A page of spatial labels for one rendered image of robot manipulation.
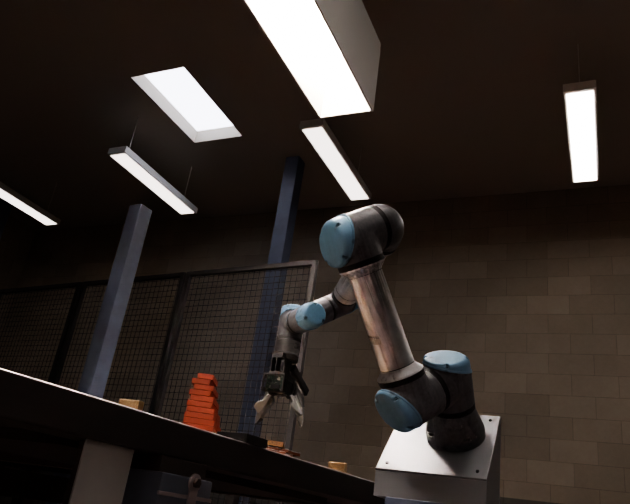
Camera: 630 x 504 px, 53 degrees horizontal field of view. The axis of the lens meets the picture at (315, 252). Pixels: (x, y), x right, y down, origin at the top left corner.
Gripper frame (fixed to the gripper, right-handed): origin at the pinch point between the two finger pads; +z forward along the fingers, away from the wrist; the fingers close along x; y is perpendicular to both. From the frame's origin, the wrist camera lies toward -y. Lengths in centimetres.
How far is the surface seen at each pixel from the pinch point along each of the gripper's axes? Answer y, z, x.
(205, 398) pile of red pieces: -45, -16, -63
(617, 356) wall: -470, -155, 67
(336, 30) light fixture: -51, -202, -32
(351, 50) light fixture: -71, -207, -34
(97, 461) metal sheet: 86, 20, 21
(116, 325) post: -88, -62, -167
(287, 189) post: -332, -295, -233
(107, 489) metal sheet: 82, 24, 21
